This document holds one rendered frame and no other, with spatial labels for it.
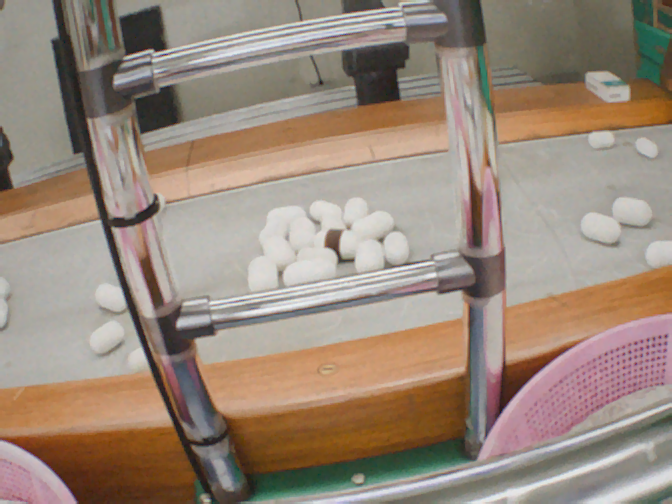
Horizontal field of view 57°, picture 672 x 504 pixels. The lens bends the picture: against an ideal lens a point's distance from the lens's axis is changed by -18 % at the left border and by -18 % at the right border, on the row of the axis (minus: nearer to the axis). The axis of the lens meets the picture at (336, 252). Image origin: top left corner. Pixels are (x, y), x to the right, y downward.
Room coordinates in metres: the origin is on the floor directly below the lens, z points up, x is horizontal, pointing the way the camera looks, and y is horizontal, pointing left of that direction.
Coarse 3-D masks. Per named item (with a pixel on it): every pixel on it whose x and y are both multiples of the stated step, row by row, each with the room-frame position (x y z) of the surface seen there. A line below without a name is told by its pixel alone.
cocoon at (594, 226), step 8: (584, 216) 0.46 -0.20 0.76; (592, 216) 0.45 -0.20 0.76; (600, 216) 0.45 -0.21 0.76; (584, 224) 0.45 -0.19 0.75; (592, 224) 0.45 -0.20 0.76; (600, 224) 0.44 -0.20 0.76; (608, 224) 0.44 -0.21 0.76; (616, 224) 0.44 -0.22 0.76; (584, 232) 0.45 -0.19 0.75; (592, 232) 0.44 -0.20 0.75; (600, 232) 0.44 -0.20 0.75; (608, 232) 0.43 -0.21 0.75; (616, 232) 0.43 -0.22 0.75; (600, 240) 0.44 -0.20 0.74; (608, 240) 0.43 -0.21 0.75; (616, 240) 0.43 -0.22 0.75
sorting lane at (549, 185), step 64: (640, 128) 0.66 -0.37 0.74; (256, 192) 0.64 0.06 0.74; (320, 192) 0.61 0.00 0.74; (384, 192) 0.59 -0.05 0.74; (448, 192) 0.57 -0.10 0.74; (512, 192) 0.55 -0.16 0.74; (576, 192) 0.53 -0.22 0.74; (640, 192) 0.51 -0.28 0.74; (0, 256) 0.62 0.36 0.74; (64, 256) 0.58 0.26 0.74; (192, 256) 0.53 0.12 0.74; (256, 256) 0.51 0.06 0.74; (384, 256) 0.48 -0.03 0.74; (512, 256) 0.45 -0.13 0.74; (576, 256) 0.43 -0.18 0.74; (640, 256) 0.41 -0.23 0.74; (64, 320) 0.46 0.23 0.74; (128, 320) 0.45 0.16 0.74; (320, 320) 0.41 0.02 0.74; (384, 320) 0.40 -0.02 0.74; (0, 384) 0.38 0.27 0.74
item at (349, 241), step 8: (320, 232) 0.50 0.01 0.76; (344, 232) 0.49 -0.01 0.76; (352, 232) 0.49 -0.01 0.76; (320, 240) 0.49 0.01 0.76; (344, 240) 0.48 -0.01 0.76; (352, 240) 0.48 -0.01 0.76; (360, 240) 0.48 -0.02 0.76; (344, 248) 0.48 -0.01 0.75; (352, 248) 0.48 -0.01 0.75; (344, 256) 0.48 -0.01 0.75; (352, 256) 0.48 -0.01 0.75
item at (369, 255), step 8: (368, 240) 0.47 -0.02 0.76; (360, 248) 0.47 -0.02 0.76; (368, 248) 0.46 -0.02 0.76; (376, 248) 0.46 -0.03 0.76; (360, 256) 0.45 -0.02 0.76; (368, 256) 0.45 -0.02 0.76; (376, 256) 0.45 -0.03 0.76; (360, 264) 0.45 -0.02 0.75; (368, 264) 0.45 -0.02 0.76; (376, 264) 0.45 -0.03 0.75
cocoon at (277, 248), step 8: (272, 240) 0.50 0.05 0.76; (280, 240) 0.50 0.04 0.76; (264, 248) 0.50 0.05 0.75; (272, 248) 0.49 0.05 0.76; (280, 248) 0.48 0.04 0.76; (288, 248) 0.48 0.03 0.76; (272, 256) 0.48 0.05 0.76; (280, 256) 0.48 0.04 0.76; (288, 256) 0.48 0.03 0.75; (280, 264) 0.48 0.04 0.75; (288, 264) 0.48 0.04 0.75
